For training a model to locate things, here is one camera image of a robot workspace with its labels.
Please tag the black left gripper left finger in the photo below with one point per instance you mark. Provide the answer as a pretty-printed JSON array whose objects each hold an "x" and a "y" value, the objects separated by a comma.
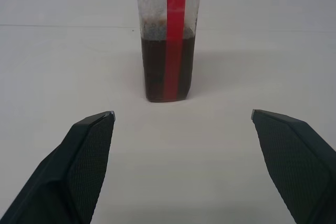
[{"x": 65, "y": 176}]

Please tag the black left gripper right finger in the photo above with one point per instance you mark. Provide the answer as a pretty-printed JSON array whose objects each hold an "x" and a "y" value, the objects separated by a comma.
[{"x": 302, "y": 171}]

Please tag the plastic bottle with red liquid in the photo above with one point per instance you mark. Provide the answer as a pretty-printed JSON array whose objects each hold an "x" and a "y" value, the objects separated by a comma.
[{"x": 155, "y": 72}]

